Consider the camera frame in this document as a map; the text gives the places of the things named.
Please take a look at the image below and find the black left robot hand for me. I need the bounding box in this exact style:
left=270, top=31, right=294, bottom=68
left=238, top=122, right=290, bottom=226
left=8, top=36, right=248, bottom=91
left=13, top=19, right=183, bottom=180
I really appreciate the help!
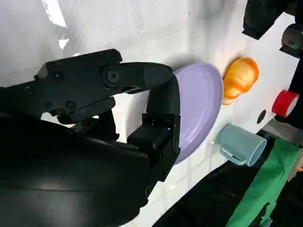
left=241, top=0, right=303, bottom=59

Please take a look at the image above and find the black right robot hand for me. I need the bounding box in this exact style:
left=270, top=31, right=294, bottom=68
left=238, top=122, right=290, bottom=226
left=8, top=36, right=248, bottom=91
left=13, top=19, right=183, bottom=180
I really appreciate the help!
left=0, top=49, right=182, bottom=227

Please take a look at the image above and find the orange and white bread roll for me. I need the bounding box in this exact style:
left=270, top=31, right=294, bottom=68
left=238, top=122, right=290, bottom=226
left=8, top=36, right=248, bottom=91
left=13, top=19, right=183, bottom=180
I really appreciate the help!
left=222, top=56, right=260, bottom=106

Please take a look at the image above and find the red tape roll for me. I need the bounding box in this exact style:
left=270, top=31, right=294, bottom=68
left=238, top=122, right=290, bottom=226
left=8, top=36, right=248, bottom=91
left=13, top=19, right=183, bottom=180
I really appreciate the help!
left=271, top=89, right=300, bottom=118

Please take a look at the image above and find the lilac plate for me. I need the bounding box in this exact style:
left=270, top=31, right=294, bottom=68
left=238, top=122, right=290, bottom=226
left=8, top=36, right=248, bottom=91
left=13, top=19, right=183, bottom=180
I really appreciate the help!
left=172, top=62, right=224, bottom=165

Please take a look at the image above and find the pale green mug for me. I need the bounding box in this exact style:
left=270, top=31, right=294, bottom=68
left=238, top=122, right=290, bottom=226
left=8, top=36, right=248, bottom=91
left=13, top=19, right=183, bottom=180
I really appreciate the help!
left=217, top=124, right=267, bottom=167

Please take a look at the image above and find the green cloth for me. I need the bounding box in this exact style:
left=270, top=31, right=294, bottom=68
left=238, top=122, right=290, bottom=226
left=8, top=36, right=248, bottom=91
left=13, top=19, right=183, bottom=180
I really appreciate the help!
left=226, top=137, right=303, bottom=227

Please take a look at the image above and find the black table cable hole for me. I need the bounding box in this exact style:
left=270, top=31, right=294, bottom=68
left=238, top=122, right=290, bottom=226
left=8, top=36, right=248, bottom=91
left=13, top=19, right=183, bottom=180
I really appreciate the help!
left=257, top=110, right=267, bottom=124

